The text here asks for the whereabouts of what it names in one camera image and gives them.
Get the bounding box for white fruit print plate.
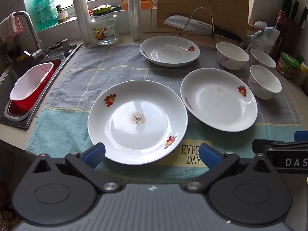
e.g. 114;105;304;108
140;36;201;67

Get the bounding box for small potted plant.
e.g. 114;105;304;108
56;4;70;23

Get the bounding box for white plastic bag roll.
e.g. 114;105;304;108
71;0;94;45

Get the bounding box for steel sink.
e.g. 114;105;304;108
0;42;83;130

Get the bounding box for wooden cutting board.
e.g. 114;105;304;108
156;0;251;41

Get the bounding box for plastic bags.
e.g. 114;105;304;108
247;21;281;56

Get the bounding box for kitchen knife with black handle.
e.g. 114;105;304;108
164;15;243;43

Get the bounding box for pink cloth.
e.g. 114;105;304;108
0;13;25;44

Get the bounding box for knife block with knives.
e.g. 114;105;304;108
274;0;308;60

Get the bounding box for grey and blue checked towel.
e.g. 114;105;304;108
25;43;304;181

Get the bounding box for clear cling film roll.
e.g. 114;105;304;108
126;0;143;41

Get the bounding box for glass jar with yellow lid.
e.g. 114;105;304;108
90;5;120;46

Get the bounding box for metal wire rack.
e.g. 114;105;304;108
179;8;217;46

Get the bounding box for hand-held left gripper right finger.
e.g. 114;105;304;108
185;142;273;194

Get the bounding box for white plate with large stain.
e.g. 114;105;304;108
87;79;188;165

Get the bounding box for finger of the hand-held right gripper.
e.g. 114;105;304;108
252;138;308;154
293;130;308;142

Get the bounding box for white bowl with pink flowers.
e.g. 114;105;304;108
250;49;277;69
216;42;250;71
248;64;282;100

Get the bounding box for white plate with small spot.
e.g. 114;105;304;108
180;68;258;133

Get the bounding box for green detergent bottle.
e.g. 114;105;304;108
33;0;59;32

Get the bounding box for grey draining tray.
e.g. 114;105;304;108
4;99;40;122

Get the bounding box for jar with green lid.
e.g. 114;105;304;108
276;52;301;80

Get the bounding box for steel faucet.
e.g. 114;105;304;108
14;11;49;59

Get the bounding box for steel soap dispenser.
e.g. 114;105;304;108
61;39;73;56

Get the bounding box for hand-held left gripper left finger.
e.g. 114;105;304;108
31;142;122;194

